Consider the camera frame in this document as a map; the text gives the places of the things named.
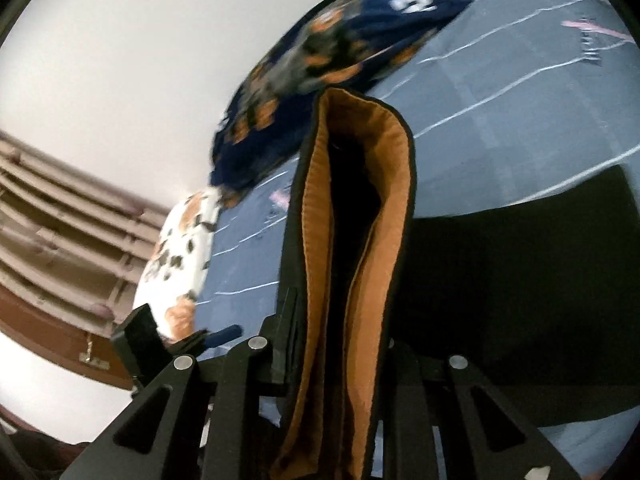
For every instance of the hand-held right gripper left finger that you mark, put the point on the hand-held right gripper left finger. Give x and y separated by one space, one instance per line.
285 350

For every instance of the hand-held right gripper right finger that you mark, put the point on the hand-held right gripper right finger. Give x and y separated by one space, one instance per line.
400 377

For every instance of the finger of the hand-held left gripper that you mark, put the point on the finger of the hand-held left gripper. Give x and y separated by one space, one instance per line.
225 332

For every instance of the black pants with orange lining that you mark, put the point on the black pants with orange lining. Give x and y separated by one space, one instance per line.
500 285

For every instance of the white floral pillow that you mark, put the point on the white floral pillow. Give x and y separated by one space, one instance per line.
175 270

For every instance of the beige curtain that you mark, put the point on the beige curtain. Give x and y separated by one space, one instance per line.
60 240

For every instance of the blue checked bedsheet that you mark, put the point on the blue checked bedsheet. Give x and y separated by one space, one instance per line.
500 110

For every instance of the navy dog print blanket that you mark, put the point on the navy dog print blanket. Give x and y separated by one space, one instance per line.
350 45

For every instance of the brown wooden bed frame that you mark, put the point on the brown wooden bed frame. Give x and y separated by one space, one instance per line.
45 330

